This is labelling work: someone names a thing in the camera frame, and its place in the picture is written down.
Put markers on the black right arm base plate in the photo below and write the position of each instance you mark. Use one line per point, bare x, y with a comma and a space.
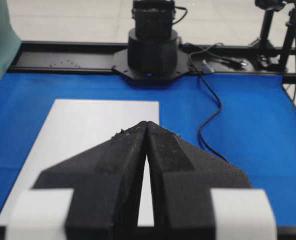
147, 78

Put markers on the blue table cloth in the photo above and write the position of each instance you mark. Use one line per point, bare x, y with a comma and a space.
256, 129

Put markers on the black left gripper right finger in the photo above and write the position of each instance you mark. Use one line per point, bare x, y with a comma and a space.
197, 196

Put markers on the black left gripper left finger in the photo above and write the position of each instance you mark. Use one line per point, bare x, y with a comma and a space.
90, 196

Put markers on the black camera stand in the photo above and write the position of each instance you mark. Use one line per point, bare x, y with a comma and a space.
267, 62
270, 6

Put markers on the black aluminium frame rail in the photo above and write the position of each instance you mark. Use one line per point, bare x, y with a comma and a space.
97, 58

